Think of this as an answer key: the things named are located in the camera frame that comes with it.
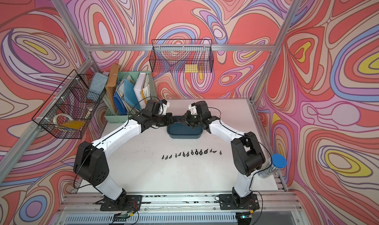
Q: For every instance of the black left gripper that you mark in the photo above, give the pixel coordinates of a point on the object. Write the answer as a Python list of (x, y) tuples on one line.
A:
[(168, 122)]

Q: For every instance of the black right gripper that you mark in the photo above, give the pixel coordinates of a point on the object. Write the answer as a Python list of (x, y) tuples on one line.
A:
[(185, 118)]

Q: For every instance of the dark teal storage box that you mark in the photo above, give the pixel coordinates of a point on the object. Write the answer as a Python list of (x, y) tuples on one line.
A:
[(181, 131)]

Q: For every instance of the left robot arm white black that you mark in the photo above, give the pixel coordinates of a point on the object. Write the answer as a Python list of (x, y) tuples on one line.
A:
[(91, 162)]

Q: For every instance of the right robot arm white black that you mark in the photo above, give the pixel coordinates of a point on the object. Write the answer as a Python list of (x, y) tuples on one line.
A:
[(248, 156)]

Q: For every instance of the green plastic file organizer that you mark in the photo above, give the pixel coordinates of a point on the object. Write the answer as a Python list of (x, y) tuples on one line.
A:
[(132, 77)]

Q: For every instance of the blue folder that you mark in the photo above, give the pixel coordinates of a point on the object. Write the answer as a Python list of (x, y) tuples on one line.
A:
[(125, 96)]

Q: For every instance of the white binder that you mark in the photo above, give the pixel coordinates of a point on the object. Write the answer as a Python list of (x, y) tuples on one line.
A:
[(142, 89)]

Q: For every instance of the yellow sticky note pad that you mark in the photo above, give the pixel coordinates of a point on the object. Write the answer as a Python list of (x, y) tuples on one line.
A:
[(191, 68)]

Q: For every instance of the brown cardboard folder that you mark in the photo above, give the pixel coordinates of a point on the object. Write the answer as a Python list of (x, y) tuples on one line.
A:
[(111, 85)]

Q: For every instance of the grey blue sponge pad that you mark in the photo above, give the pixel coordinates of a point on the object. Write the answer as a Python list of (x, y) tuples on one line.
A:
[(98, 83)]

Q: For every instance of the yellow card in basket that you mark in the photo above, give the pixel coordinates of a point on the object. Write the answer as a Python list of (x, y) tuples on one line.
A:
[(74, 124)]

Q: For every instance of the clear tube blue cap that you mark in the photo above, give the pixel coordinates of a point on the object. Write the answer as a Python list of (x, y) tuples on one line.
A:
[(277, 162)]

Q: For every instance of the white tape roll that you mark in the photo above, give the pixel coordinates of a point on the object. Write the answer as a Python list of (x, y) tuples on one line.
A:
[(61, 118)]

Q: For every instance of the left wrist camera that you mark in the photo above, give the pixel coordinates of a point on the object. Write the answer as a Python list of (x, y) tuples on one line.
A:
[(164, 105)]

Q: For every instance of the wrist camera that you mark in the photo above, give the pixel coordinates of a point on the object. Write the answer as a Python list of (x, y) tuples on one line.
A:
[(164, 105), (193, 109)]

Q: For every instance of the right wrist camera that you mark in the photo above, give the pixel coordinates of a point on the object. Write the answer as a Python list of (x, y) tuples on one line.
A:
[(193, 109)]

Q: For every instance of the black wire basket back wall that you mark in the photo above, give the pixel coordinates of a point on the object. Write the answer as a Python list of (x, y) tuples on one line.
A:
[(171, 55)]

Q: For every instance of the black wire basket wall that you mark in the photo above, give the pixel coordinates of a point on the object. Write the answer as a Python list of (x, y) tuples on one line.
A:
[(71, 97), (171, 55)]

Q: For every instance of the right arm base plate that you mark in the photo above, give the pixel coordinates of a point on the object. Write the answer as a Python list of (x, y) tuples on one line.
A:
[(234, 202)]

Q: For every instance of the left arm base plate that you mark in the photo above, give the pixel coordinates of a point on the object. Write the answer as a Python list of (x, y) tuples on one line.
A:
[(124, 203)]

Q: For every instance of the black wire basket left wall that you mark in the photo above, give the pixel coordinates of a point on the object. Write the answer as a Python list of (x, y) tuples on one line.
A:
[(71, 97)]

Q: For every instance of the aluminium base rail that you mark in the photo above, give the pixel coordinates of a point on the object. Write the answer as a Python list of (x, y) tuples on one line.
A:
[(196, 208)]

